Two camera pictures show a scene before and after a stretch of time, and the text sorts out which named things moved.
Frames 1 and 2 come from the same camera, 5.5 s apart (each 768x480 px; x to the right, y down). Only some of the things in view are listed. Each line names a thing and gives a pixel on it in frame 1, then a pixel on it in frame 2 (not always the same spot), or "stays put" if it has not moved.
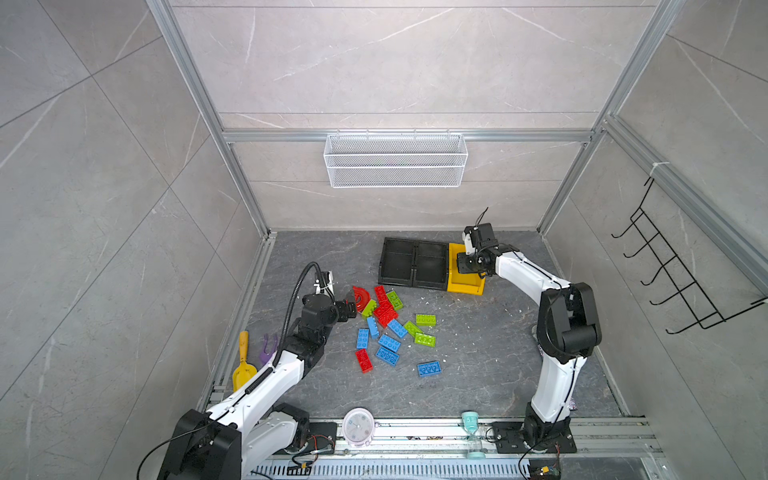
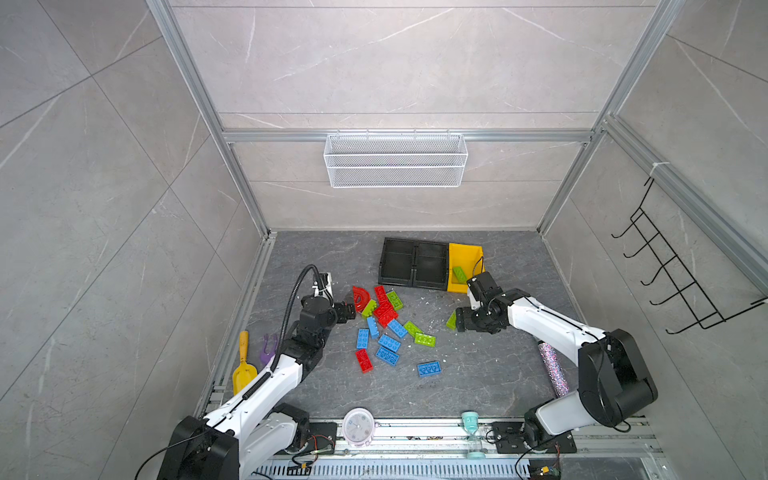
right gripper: [462, 264] -> [464, 321]
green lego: [429, 320] -> [452, 321]
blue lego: [389, 342] stays put
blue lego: [397, 328] stays put
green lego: [411, 328] stays put
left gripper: [342, 313] stays put
